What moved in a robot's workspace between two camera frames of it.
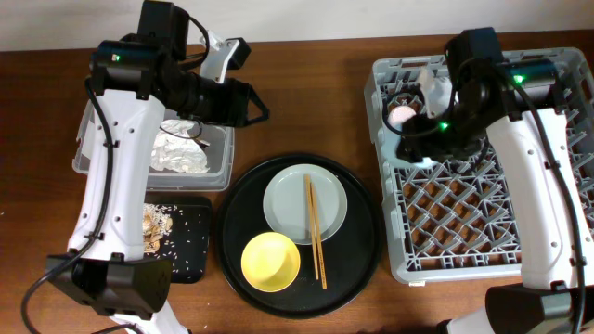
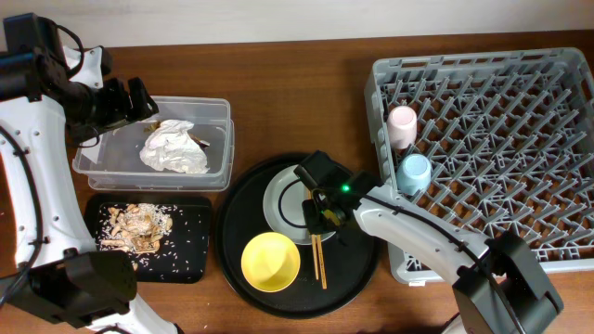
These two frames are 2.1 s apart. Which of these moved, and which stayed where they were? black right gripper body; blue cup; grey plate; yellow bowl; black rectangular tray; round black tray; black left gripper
Moved: black right gripper body; black left gripper; blue cup
Stayed: black rectangular tray; grey plate; round black tray; yellow bowl
